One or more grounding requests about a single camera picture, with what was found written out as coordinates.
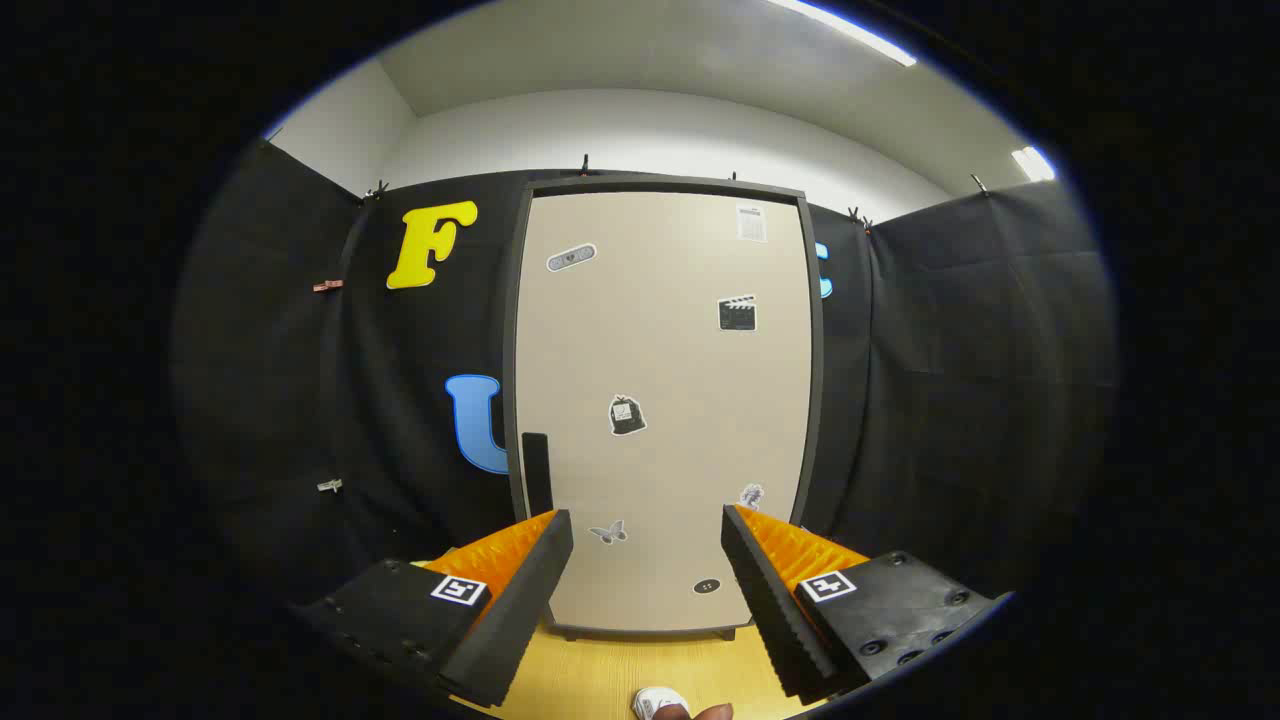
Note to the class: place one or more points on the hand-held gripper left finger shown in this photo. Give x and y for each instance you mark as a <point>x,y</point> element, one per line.
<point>520,610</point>

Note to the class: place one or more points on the long ceiling light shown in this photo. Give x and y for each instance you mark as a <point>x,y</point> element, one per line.
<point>850,32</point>

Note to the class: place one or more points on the white shoe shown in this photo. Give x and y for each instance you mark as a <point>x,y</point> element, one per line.
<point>658,702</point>

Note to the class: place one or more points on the short ceiling light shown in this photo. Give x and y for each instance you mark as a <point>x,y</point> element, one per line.
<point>1033,164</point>

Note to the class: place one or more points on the black backdrop cloth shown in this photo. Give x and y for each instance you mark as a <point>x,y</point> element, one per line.
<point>950,350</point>

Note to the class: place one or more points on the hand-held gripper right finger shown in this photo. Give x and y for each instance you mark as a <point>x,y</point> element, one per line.
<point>775,610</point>

